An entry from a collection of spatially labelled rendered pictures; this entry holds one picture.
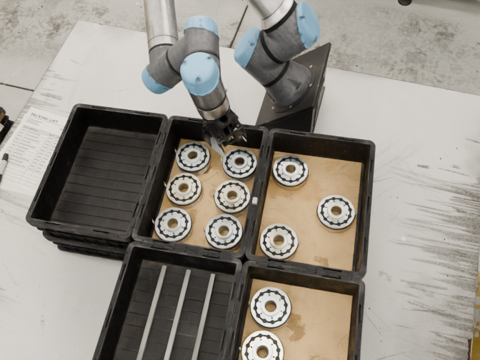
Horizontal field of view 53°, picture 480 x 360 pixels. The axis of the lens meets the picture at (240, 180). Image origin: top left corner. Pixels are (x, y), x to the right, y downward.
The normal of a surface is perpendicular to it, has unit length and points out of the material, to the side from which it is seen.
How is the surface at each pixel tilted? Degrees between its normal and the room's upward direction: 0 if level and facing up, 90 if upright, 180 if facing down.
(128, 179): 0
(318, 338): 0
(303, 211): 0
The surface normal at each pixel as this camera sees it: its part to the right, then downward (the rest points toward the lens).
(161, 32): 0.02, -0.33
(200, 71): -0.18, -0.40
